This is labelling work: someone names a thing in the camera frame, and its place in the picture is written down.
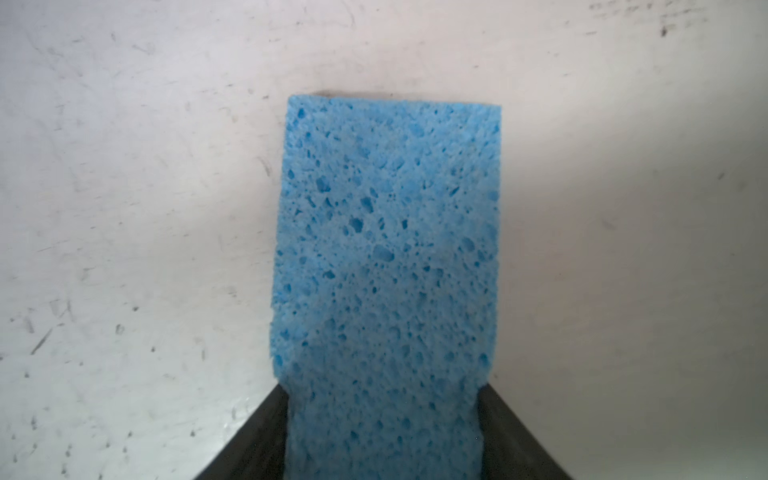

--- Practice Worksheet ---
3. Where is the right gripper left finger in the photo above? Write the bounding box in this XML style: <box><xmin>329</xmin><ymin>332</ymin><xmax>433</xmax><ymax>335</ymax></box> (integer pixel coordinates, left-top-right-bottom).
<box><xmin>195</xmin><ymin>385</ymin><xmax>289</xmax><ymax>480</ymax></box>

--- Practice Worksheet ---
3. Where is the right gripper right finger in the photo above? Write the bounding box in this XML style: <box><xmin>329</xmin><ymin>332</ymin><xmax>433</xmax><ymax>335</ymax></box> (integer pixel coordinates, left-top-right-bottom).
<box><xmin>477</xmin><ymin>384</ymin><xmax>573</xmax><ymax>480</ymax></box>

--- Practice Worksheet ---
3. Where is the light blue sponge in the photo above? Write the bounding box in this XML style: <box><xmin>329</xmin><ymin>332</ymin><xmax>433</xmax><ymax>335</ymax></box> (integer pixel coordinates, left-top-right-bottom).
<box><xmin>270</xmin><ymin>95</ymin><xmax>502</xmax><ymax>479</ymax></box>

